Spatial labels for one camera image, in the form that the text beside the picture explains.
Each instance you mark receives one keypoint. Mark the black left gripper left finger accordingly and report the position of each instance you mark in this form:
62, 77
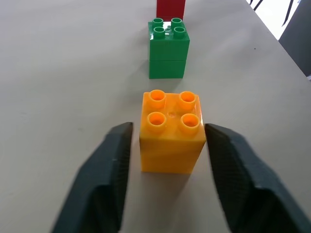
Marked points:
102, 184

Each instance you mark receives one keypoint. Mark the orange building block cube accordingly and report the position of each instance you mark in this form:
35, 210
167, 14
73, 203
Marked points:
170, 140

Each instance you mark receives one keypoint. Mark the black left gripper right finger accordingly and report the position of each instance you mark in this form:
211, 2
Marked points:
247, 187

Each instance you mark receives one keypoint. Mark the green building block cube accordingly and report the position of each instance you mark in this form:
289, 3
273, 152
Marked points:
168, 53

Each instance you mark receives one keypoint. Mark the red building block cube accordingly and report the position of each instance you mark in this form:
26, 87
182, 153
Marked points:
170, 8

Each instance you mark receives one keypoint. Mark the black chair legs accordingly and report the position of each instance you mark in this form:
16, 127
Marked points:
272, 7

